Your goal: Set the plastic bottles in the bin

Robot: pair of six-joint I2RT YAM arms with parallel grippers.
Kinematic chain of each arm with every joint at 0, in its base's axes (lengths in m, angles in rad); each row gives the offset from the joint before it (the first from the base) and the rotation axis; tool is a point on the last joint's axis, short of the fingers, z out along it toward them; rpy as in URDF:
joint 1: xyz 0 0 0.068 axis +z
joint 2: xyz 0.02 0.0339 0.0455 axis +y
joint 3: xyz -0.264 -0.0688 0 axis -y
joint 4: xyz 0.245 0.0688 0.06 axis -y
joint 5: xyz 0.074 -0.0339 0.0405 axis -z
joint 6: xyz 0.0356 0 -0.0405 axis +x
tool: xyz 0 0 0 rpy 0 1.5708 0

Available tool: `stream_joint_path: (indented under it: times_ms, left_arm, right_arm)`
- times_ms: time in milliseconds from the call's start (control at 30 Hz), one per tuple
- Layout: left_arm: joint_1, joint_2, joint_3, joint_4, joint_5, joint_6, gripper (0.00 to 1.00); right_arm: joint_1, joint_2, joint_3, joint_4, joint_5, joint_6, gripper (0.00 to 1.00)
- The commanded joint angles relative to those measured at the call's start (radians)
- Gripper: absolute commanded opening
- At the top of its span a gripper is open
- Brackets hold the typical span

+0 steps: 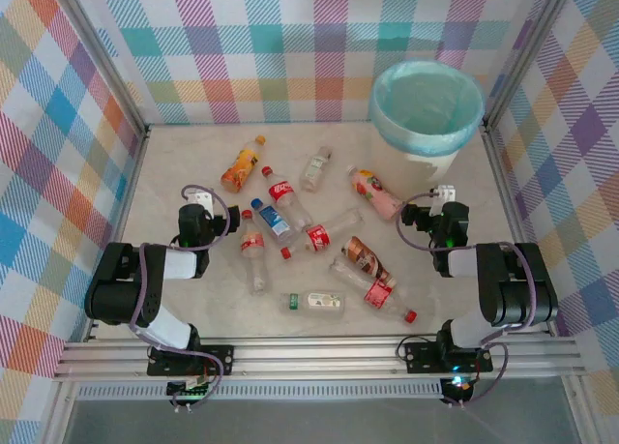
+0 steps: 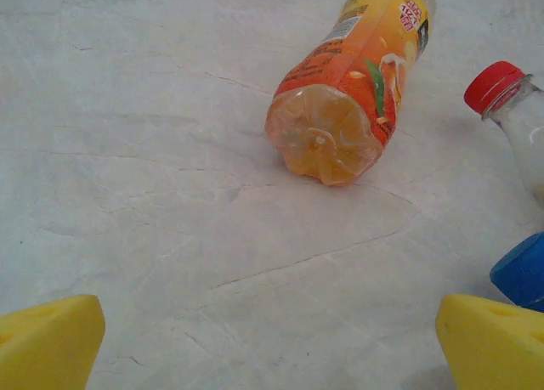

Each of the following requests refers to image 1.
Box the red label cola bottle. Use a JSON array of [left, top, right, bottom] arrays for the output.
[[280, 208, 365, 261], [240, 209, 269, 296], [329, 254, 419, 325], [261, 165, 314, 232]]

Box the orange juice bottle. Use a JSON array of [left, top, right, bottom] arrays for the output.
[[221, 134, 268, 194]]

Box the blue label water bottle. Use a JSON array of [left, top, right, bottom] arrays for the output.
[[250, 197, 297, 246]]

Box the pink yoghurt drink bottle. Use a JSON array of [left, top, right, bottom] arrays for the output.
[[344, 164, 405, 222]]

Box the brown chocolate drink bottle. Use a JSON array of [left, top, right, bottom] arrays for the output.
[[340, 236, 398, 288]]

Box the clear bottle with green cap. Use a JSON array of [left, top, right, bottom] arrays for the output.
[[280, 291, 347, 316]]

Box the right small controller board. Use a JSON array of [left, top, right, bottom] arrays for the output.
[[442, 374, 474, 402]]

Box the small controller board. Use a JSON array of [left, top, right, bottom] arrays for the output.
[[442, 374, 474, 402], [166, 378, 214, 400]]

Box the left small controller board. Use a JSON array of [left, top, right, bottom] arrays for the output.
[[166, 378, 214, 400]]

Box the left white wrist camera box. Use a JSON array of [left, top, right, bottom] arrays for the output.
[[186, 188, 215, 212]]

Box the aluminium side rail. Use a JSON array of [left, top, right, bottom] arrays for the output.
[[81, 127, 151, 343], [481, 127, 557, 337]]

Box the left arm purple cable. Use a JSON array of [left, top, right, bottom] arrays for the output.
[[128, 184, 231, 407]]

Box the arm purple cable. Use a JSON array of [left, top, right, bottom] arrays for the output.
[[128, 184, 231, 407], [396, 190, 538, 408]]

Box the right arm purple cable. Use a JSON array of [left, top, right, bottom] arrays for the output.
[[396, 190, 538, 408]]

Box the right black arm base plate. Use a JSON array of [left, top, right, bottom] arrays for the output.
[[403, 340, 494, 373]]

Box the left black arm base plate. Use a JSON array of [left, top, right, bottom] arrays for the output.
[[147, 344, 236, 378]]

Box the wide aluminium mounting rail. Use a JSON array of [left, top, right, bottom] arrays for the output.
[[51, 336, 587, 382]]

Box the aluminium frame post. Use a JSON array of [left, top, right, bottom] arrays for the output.
[[45, 0, 149, 135], [483, 0, 581, 129]]

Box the slotted grey cable duct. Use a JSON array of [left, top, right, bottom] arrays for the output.
[[75, 383, 445, 401]]

